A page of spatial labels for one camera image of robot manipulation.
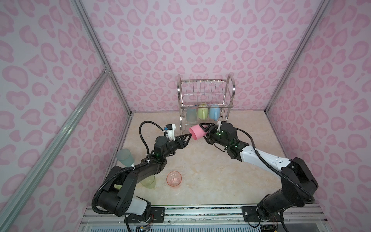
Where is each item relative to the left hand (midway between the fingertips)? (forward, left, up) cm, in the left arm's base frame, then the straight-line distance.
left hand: (190, 133), depth 81 cm
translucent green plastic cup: (-20, +24, -21) cm, 37 cm away
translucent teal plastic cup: (+27, -1, -14) cm, 31 cm away
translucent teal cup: (-3, +43, -19) cm, 47 cm away
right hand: (+2, -5, +4) cm, 6 cm away
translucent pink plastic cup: (-18, +10, -20) cm, 29 cm away
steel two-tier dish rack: (+35, -9, -9) cm, 37 cm away
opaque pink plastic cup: (-2, -3, +4) cm, 5 cm away
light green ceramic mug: (+24, -9, -9) cm, 28 cm away
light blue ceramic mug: (+23, -18, -9) cm, 31 cm away
